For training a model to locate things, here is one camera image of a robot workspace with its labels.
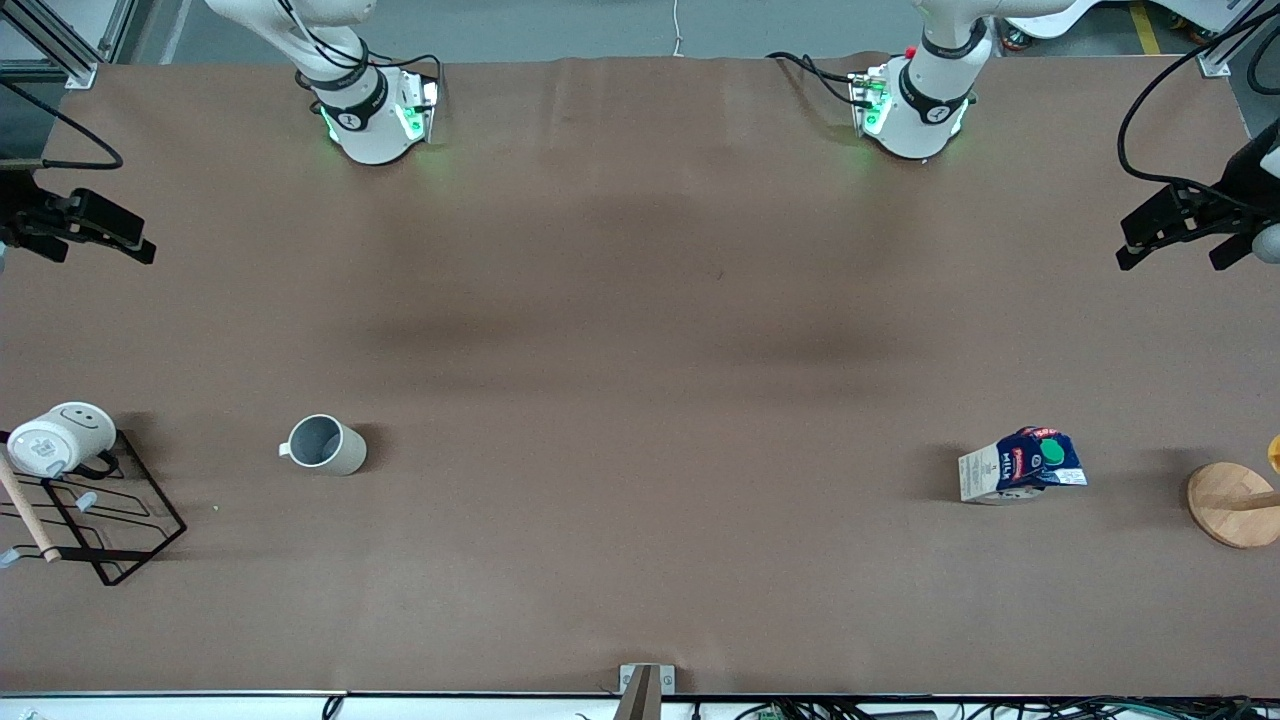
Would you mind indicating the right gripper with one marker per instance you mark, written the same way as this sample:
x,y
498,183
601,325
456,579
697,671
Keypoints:
x,y
22,215

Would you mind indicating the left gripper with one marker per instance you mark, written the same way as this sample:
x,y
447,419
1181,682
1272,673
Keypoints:
x,y
1243,183

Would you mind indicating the blue white milk carton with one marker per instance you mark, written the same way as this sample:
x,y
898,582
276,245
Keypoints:
x,y
1000,475

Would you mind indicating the grey ceramic cup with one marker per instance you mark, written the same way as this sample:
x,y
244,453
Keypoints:
x,y
340,455

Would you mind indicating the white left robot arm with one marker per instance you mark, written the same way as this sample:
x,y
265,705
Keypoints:
x,y
920,110

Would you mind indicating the white smiley face mug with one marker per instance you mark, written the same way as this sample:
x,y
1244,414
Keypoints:
x,y
55,435

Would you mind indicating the wooden rod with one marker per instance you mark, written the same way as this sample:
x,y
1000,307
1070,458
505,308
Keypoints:
x,y
25,515

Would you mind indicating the round wooden stand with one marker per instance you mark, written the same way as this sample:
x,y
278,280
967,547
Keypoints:
x,y
1230,515

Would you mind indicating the brown table cover sheet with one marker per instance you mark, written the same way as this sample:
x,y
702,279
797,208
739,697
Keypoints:
x,y
640,560

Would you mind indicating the aluminium frame profile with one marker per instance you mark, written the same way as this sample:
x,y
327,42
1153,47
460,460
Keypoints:
x,y
1225,50
70,55

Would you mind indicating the metal table bracket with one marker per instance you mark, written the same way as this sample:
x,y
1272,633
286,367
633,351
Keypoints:
x,y
646,685

